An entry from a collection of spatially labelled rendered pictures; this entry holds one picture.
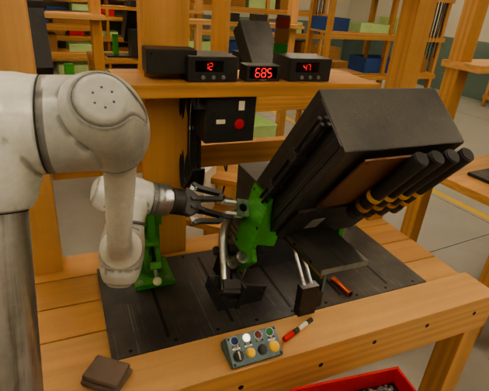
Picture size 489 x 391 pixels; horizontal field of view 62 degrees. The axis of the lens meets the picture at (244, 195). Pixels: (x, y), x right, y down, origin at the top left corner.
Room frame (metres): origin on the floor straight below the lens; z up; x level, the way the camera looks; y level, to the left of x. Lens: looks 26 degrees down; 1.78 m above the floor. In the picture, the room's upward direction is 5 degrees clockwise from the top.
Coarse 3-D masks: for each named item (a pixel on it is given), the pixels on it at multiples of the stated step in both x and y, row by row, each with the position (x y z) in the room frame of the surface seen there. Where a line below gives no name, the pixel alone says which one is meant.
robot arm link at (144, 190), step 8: (96, 184) 0.94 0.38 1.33; (136, 184) 0.97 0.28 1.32; (144, 184) 0.98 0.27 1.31; (152, 184) 1.01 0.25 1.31; (96, 192) 0.92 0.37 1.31; (104, 192) 0.92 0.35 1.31; (136, 192) 0.95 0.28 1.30; (144, 192) 0.96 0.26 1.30; (152, 192) 0.98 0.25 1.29; (96, 200) 0.91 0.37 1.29; (104, 200) 0.91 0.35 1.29; (136, 200) 0.94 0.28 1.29; (144, 200) 0.95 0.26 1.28; (152, 200) 0.97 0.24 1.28; (96, 208) 0.92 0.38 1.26; (104, 208) 0.92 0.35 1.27; (136, 208) 0.93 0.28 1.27; (144, 208) 0.95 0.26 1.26; (136, 216) 0.92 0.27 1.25; (144, 216) 0.94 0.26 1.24
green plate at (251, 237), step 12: (252, 192) 1.13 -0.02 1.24; (252, 204) 1.11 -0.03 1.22; (264, 204) 1.06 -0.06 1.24; (252, 216) 1.09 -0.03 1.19; (264, 216) 1.04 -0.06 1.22; (240, 228) 1.12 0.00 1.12; (252, 228) 1.06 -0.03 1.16; (264, 228) 1.05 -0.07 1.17; (240, 240) 1.09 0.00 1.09; (252, 240) 1.04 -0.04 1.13; (264, 240) 1.06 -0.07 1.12
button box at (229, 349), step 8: (264, 328) 0.87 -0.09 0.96; (272, 328) 0.87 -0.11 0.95; (232, 336) 0.83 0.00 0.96; (240, 336) 0.83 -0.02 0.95; (264, 336) 0.85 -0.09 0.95; (272, 336) 0.86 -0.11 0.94; (224, 344) 0.82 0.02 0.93; (232, 344) 0.81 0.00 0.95; (240, 344) 0.82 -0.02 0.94; (248, 344) 0.82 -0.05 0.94; (256, 344) 0.83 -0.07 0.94; (280, 344) 0.84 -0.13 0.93; (224, 352) 0.82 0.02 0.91; (232, 352) 0.79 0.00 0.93; (256, 352) 0.81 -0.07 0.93; (272, 352) 0.82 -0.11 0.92; (280, 352) 0.83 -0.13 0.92; (232, 360) 0.78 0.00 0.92; (248, 360) 0.79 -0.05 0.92; (256, 360) 0.79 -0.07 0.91; (232, 368) 0.77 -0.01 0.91
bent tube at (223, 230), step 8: (240, 200) 1.12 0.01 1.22; (240, 208) 1.14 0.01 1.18; (248, 208) 1.12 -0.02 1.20; (248, 216) 1.10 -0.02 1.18; (224, 224) 1.15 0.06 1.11; (224, 232) 1.15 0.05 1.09; (224, 240) 1.13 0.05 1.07; (224, 248) 1.11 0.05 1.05; (224, 256) 1.09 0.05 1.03; (224, 264) 1.07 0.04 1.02; (224, 272) 1.05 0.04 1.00
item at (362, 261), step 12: (324, 228) 1.15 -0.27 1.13; (288, 240) 1.09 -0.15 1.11; (300, 240) 1.06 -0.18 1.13; (312, 240) 1.07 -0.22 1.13; (324, 240) 1.08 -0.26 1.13; (336, 240) 1.08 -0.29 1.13; (300, 252) 1.02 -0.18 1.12; (312, 252) 1.01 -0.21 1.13; (324, 252) 1.01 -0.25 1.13; (336, 252) 1.02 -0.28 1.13; (348, 252) 1.02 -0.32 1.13; (312, 264) 0.96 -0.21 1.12; (324, 264) 0.95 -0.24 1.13; (336, 264) 0.96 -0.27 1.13; (348, 264) 0.96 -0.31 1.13; (360, 264) 0.98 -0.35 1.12
